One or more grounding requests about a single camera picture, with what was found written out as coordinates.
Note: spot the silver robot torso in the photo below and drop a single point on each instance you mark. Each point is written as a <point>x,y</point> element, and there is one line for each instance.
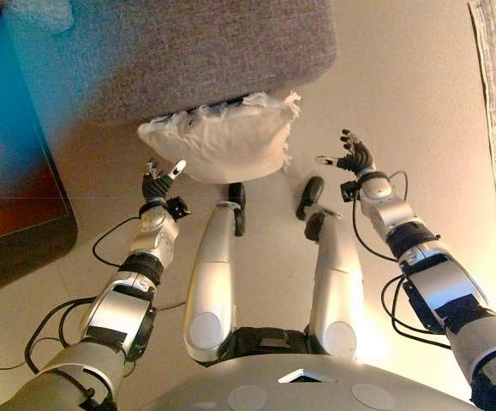
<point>316,385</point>

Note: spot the grey fabric armchair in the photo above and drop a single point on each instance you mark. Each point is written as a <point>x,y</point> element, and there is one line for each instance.
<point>187,55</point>

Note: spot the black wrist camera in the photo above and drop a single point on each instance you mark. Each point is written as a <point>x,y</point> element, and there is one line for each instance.
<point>178,207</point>
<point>349,191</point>

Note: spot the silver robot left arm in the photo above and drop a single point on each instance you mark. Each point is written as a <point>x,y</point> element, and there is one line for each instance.
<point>115,308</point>

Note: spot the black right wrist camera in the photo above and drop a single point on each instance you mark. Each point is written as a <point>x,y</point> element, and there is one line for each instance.
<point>349,191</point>

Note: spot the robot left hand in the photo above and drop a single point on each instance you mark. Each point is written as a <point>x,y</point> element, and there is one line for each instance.
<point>155,186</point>

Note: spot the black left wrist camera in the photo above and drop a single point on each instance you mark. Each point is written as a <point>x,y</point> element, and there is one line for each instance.
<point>178,207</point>

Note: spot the white fringed cushion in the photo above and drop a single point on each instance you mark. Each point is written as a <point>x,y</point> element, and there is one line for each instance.
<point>226,145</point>

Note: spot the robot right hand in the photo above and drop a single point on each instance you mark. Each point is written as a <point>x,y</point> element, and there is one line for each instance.
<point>356,158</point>

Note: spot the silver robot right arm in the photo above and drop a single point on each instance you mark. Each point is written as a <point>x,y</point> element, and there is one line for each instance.
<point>440,278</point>

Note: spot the silver robot left leg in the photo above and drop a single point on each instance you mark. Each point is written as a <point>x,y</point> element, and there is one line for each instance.
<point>213,265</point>

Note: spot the grey patterned rug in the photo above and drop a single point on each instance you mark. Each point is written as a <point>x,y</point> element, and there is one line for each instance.
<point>494,107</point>

